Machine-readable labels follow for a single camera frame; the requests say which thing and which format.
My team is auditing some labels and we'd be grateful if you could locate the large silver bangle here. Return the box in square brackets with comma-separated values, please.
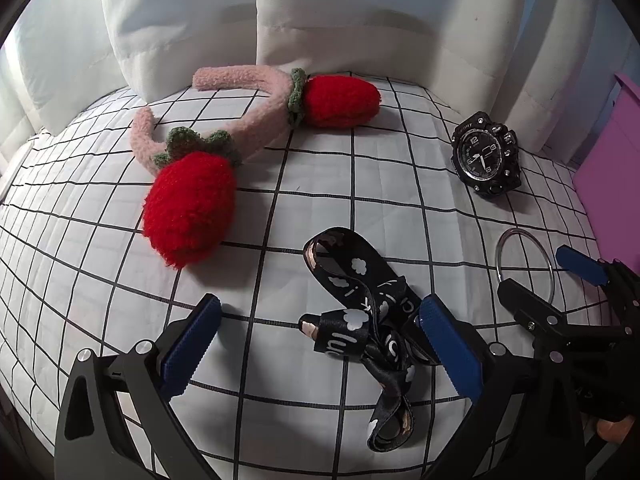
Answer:
[494, 226, 557, 306]

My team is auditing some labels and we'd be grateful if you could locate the black patterned bow hair tie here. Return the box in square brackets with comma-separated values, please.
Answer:
[297, 226, 442, 453]

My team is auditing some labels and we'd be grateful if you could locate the black wrist watch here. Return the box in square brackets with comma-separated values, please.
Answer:
[451, 110, 522, 200]

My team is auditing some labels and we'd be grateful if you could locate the pink strawberry fuzzy headband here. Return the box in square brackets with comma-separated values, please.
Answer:
[129, 65, 381, 269]

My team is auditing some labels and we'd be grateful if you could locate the right human hand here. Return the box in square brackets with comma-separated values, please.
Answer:
[597, 416, 634, 445]

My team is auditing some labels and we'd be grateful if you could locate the purple plastic bin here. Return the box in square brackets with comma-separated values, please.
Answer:
[573, 73, 640, 271]

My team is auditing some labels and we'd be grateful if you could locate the white black grid tablecloth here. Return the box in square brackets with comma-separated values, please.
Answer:
[1, 77, 610, 479]

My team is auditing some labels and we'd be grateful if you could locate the white curtain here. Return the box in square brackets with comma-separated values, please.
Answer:
[1, 0, 639, 161]

